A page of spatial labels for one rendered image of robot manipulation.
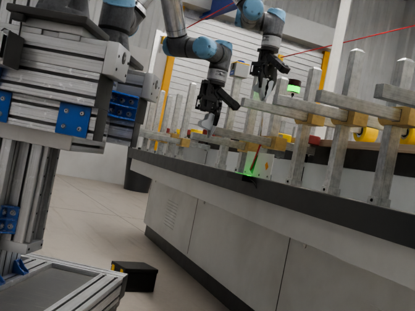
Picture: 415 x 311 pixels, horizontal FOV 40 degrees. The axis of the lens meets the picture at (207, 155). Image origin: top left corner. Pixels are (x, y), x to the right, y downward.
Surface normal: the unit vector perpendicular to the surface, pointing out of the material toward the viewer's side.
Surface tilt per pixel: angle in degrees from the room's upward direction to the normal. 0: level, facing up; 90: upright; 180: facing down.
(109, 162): 90
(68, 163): 90
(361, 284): 90
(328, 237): 90
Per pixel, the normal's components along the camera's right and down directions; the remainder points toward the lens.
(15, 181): -0.09, -0.02
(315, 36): 0.41, 0.07
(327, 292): -0.93, -0.18
